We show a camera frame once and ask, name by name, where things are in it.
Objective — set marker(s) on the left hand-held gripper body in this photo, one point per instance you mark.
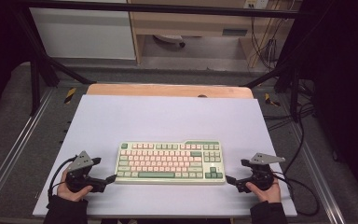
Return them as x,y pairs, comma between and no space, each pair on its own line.
80,161

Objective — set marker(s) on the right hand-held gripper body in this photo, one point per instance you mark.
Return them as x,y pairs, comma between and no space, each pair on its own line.
261,174

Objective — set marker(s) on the green and pink keyboard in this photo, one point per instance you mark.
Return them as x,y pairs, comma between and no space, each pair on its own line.
167,163

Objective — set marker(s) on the person's right hand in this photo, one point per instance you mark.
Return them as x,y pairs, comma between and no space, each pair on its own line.
270,195

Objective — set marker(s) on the person's left hand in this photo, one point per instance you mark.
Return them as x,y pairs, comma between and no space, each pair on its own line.
71,195

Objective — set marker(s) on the yellow and black tape strip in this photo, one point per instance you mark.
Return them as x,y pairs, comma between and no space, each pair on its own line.
271,100
70,95

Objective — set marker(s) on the white board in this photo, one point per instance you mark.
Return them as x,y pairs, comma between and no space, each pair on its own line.
167,121

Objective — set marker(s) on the black metal stand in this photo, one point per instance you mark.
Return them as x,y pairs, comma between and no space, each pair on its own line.
35,81
293,90

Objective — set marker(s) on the black curtain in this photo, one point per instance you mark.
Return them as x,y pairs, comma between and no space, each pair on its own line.
0,46
345,93

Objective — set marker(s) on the white cabinet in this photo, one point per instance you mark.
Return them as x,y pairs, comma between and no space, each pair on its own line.
80,34

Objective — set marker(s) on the office chair base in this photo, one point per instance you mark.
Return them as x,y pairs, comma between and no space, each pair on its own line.
169,39

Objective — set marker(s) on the light wooden desk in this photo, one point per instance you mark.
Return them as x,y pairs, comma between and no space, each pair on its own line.
192,23

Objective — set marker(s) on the black metal crossbar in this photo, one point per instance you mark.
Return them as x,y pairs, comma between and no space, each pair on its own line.
167,8

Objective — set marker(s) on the aluminium rail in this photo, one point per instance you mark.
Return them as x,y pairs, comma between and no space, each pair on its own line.
15,146
318,174

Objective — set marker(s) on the white wall socket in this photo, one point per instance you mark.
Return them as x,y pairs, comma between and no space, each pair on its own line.
256,3

